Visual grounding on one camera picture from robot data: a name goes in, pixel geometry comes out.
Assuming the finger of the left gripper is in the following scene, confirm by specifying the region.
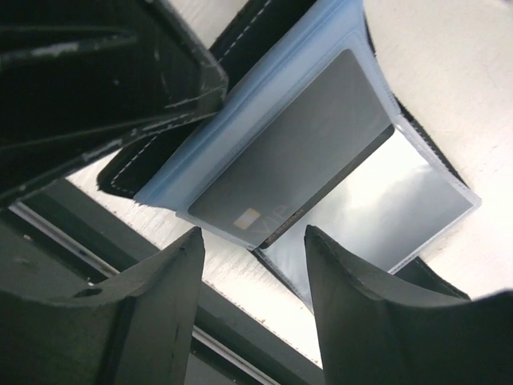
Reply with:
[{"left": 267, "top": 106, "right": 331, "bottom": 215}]
[{"left": 1, "top": 1, "right": 228, "bottom": 205}]

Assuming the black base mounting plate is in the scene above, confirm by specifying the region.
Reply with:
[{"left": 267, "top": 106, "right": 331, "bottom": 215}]
[{"left": 1, "top": 180, "right": 324, "bottom": 384}]

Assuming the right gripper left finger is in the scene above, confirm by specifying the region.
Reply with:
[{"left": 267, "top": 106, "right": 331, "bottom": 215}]
[{"left": 1, "top": 227, "right": 205, "bottom": 384}]

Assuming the black leather card holder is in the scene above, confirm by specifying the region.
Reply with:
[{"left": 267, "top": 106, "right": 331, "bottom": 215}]
[{"left": 97, "top": 1, "right": 480, "bottom": 305}]

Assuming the white credit card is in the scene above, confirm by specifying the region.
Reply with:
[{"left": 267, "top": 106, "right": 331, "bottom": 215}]
[{"left": 188, "top": 50, "right": 394, "bottom": 249}]

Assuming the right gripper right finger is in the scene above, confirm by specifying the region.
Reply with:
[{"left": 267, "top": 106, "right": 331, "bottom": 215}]
[{"left": 304, "top": 225, "right": 512, "bottom": 384}]

